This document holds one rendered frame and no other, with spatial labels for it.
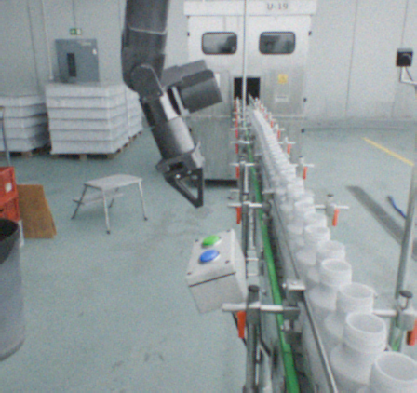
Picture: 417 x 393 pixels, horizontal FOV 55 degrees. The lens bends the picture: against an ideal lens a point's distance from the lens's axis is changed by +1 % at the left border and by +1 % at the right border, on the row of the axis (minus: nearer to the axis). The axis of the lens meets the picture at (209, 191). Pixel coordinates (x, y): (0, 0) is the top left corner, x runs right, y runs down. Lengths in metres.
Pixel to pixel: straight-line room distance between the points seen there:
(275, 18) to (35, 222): 3.19
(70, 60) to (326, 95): 6.33
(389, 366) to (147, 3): 0.48
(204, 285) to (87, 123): 6.18
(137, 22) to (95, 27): 10.27
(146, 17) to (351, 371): 0.47
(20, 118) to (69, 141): 0.86
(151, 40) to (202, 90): 0.11
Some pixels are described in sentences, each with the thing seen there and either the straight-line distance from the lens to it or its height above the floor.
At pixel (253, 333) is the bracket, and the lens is 0.61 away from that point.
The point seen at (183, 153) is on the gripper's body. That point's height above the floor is 1.27.
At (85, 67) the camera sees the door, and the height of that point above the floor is 1.44.
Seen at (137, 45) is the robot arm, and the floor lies 1.43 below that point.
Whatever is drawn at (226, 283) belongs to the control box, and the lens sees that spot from 0.63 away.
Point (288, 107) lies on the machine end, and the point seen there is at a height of 0.98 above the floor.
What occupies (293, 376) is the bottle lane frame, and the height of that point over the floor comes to 1.00.
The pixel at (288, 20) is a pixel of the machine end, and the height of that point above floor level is 1.90.
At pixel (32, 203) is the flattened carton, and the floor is 0.34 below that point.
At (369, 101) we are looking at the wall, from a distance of 10.78.
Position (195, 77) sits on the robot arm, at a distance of 0.63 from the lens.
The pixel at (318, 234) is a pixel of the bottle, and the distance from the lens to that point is 0.63.
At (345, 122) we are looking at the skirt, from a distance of 10.66.
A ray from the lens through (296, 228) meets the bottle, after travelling 0.75.
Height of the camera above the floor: 1.40
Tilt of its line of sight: 17 degrees down
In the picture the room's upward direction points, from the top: straight up
